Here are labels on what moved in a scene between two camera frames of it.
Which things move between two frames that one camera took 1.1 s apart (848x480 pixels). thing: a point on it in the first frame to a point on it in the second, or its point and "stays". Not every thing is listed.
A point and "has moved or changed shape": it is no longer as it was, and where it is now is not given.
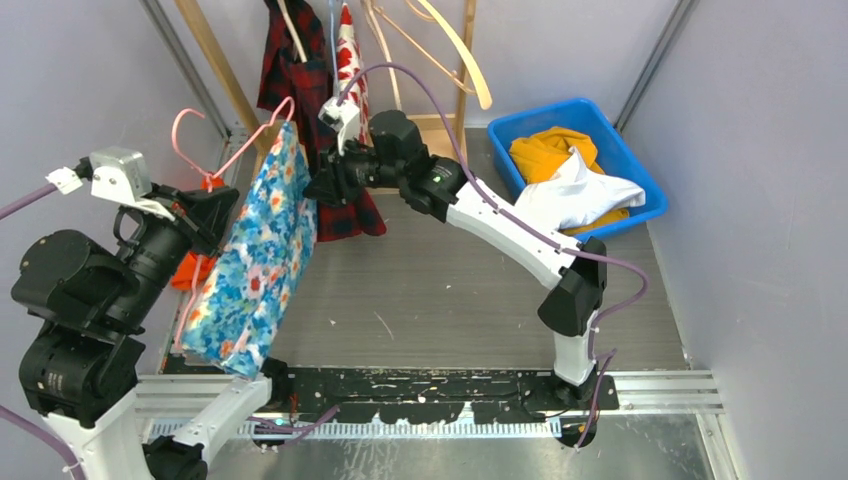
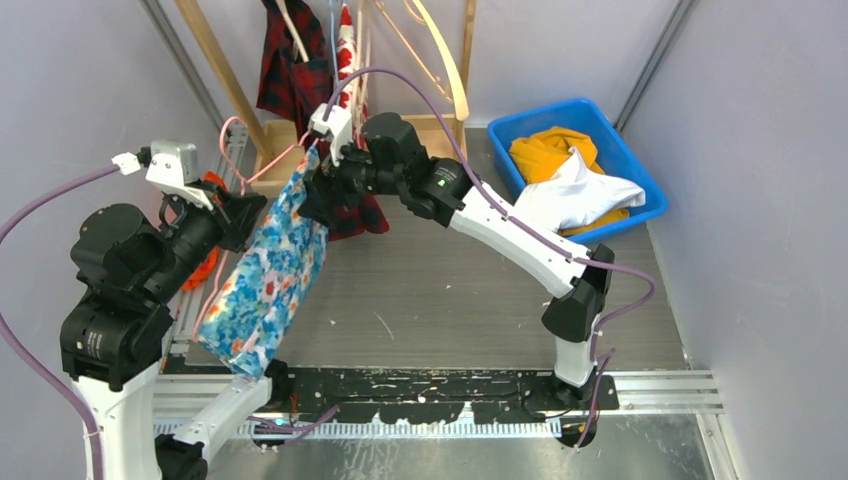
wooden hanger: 482,88 to 460,100
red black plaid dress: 297,77 stays
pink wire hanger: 193,275 to 242,186
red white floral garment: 350,76 stays
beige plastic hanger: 380,34 to 362,84
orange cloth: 184,272 stays
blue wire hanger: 333,39 stays
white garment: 577,194 stays
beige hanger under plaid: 283,11 stays
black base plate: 441,394 stays
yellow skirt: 539,155 stays
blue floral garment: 238,317 has moved or changed shape
